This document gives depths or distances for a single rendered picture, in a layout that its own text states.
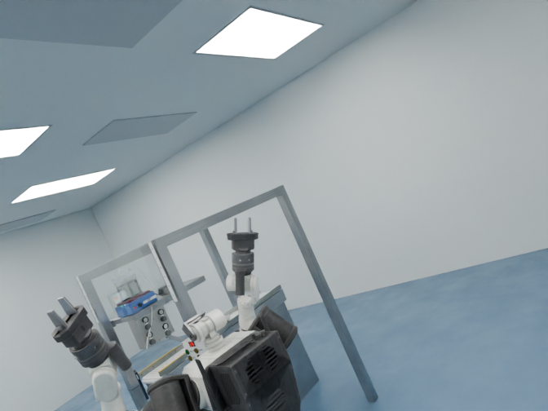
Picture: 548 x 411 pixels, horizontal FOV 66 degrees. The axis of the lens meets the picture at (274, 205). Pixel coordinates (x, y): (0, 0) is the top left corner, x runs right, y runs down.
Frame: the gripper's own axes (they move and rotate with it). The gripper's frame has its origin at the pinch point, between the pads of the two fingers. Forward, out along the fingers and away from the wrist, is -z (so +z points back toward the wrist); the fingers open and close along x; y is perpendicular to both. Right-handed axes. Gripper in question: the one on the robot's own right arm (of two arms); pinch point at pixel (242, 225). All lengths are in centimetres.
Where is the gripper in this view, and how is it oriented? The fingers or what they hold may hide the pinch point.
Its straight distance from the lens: 166.3
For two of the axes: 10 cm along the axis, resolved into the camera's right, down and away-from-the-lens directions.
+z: 0.1, 10.0, 0.6
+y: -2.4, -0.5, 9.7
